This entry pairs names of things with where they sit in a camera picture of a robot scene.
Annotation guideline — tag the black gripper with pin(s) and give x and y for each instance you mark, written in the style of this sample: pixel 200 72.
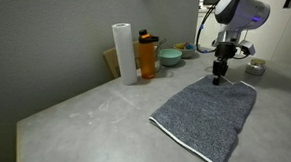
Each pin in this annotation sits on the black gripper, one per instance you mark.
pixel 225 50

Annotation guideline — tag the blue-grey towel white trim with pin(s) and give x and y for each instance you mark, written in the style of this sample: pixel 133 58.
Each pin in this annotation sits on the blue-grey towel white trim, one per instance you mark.
pixel 207 117

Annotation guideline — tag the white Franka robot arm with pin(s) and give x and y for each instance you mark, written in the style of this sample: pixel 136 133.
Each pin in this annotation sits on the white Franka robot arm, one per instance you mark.
pixel 240 12

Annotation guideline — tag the white paper towel roll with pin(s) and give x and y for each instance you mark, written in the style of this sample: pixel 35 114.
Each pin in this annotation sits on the white paper towel roll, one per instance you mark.
pixel 125 53

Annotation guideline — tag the glass candle jar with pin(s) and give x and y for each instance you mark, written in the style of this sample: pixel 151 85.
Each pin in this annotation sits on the glass candle jar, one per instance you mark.
pixel 255 67

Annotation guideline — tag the white bowl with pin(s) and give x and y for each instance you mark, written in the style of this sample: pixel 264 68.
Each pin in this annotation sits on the white bowl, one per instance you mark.
pixel 187 53

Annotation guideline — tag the blue toy piece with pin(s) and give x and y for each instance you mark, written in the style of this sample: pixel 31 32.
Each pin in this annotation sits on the blue toy piece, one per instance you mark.
pixel 189 46

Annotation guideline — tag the yellow toy piece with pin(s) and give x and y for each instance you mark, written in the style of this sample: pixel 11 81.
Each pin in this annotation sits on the yellow toy piece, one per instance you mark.
pixel 180 45

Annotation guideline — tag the teal bowl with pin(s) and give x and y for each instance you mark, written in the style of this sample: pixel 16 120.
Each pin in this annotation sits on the teal bowl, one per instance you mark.
pixel 170 57

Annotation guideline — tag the clear glass jar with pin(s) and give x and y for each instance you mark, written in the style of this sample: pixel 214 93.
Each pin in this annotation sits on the clear glass jar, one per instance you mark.
pixel 157 58

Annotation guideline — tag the orange bottle black cap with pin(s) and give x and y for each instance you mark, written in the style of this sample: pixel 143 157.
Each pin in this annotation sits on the orange bottle black cap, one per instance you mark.
pixel 147 59

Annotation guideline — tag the white cabinet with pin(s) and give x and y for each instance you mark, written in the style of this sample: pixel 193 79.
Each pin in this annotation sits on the white cabinet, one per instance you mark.
pixel 283 30

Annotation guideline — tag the wooden chair plain back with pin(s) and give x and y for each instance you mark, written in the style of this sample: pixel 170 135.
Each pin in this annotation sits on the wooden chair plain back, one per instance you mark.
pixel 111 61

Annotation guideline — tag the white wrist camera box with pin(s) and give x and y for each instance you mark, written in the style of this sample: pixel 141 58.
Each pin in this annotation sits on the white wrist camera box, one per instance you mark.
pixel 247 47

